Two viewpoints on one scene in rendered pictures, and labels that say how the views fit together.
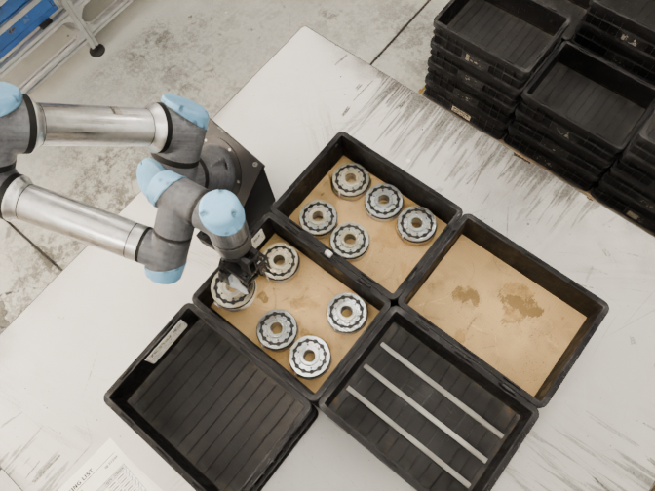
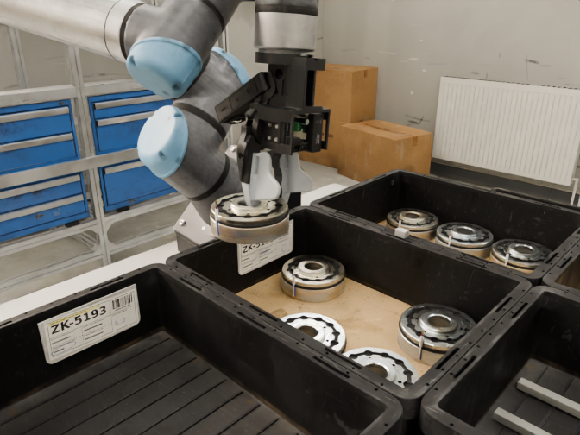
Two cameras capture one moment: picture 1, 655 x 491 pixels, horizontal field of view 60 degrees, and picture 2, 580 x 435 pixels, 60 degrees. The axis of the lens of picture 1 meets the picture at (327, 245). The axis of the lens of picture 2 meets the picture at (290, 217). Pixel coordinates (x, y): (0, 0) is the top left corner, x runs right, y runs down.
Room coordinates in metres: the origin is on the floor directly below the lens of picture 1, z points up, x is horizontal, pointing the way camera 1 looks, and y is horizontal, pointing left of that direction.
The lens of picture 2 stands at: (-0.19, 0.24, 1.25)
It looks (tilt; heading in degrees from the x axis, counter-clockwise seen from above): 23 degrees down; 354
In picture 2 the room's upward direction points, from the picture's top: straight up
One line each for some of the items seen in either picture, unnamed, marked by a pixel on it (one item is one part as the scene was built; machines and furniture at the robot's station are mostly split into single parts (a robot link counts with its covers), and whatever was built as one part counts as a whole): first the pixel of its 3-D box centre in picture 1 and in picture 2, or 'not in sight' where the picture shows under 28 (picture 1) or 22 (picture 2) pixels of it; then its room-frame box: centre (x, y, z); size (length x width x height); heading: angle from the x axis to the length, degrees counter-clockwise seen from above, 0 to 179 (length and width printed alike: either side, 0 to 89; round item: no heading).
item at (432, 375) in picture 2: (290, 302); (339, 278); (0.39, 0.11, 0.92); 0.40 x 0.30 x 0.02; 41
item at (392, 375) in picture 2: (309, 356); (375, 373); (0.26, 0.10, 0.86); 0.05 x 0.05 x 0.01
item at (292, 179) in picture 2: not in sight; (293, 181); (0.45, 0.17, 1.03); 0.06 x 0.03 x 0.09; 42
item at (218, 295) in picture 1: (232, 286); (249, 207); (0.42, 0.23, 1.01); 0.10 x 0.10 x 0.01
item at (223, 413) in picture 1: (212, 403); (146, 433); (0.19, 0.34, 0.87); 0.40 x 0.30 x 0.11; 41
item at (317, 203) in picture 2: (366, 211); (448, 216); (0.58, -0.11, 0.92); 0.40 x 0.30 x 0.02; 41
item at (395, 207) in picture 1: (383, 200); (464, 234); (0.63, -0.17, 0.86); 0.10 x 0.10 x 0.01
